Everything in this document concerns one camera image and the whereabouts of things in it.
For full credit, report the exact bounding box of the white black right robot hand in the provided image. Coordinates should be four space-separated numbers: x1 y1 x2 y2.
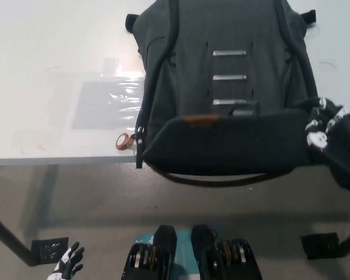
304 97 350 157

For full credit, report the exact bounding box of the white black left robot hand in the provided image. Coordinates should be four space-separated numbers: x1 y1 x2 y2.
45 240 86 280

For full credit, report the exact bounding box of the dark grey fabric backpack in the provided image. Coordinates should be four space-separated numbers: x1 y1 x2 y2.
124 0 325 188

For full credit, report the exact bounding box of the clear plastic bag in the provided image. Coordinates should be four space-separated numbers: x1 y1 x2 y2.
72 80 144 131

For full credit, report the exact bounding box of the round brown leather tag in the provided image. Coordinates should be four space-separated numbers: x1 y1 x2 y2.
115 132 135 152

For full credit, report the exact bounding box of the clear plastic sleeve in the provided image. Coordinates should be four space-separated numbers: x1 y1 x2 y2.
13 57 146 150

